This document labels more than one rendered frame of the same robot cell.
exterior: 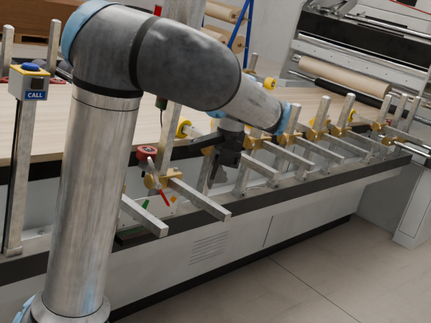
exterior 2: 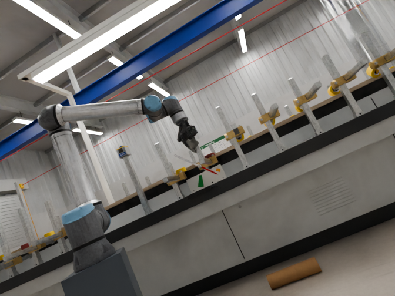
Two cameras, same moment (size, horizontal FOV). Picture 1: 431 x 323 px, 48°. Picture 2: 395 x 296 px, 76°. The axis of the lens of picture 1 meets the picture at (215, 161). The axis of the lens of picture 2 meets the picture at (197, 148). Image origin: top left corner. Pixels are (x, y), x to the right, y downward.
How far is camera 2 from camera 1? 1.74 m
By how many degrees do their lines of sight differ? 67
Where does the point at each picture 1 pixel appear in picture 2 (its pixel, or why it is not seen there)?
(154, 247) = (230, 200)
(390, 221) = not seen: outside the picture
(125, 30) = not seen: hidden behind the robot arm
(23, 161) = (133, 177)
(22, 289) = (163, 230)
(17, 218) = (141, 198)
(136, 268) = (265, 222)
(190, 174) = (264, 157)
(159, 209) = (212, 177)
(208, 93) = (44, 119)
